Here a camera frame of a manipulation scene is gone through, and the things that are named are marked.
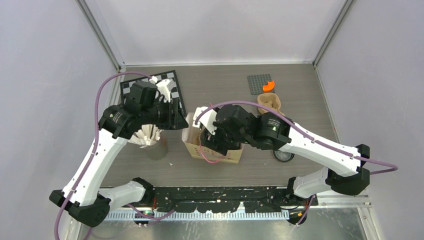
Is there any orange plastic piece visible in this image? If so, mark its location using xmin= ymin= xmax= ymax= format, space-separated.
xmin=262 ymin=80 xmax=275 ymax=93

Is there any black white chessboard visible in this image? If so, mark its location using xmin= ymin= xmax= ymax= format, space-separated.
xmin=120 ymin=70 xmax=187 ymax=117

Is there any brown cardboard cup carrier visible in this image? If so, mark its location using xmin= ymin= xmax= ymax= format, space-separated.
xmin=256 ymin=92 xmax=285 ymax=116

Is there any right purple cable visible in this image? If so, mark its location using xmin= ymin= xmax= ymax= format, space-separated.
xmin=193 ymin=100 xmax=399 ymax=228

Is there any paper cakes gift bag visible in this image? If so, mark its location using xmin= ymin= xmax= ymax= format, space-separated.
xmin=181 ymin=112 xmax=244 ymax=164

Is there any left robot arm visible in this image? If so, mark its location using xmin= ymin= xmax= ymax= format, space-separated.
xmin=49 ymin=79 xmax=188 ymax=228

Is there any purple cable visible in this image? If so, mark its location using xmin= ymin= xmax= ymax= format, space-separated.
xmin=53 ymin=71 xmax=176 ymax=240
xmin=193 ymin=100 xmax=399 ymax=228

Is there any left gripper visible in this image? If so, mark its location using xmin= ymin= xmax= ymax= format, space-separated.
xmin=141 ymin=97 xmax=189 ymax=130

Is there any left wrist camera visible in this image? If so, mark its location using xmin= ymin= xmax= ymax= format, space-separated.
xmin=148 ymin=76 xmax=176 ymax=103

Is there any silver tin can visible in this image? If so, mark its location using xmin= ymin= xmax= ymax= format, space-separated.
xmin=142 ymin=137 xmax=169 ymax=161

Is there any grey lego baseplate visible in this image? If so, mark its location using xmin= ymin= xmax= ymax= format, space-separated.
xmin=247 ymin=74 xmax=275 ymax=95

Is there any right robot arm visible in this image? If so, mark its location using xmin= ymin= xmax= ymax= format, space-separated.
xmin=192 ymin=104 xmax=371 ymax=205

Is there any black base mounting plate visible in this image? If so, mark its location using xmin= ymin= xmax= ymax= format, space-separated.
xmin=141 ymin=186 xmax=310 ymax=214

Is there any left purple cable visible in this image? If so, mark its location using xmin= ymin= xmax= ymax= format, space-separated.
xmin=53 ymin=71 xmax=176 ymax=240

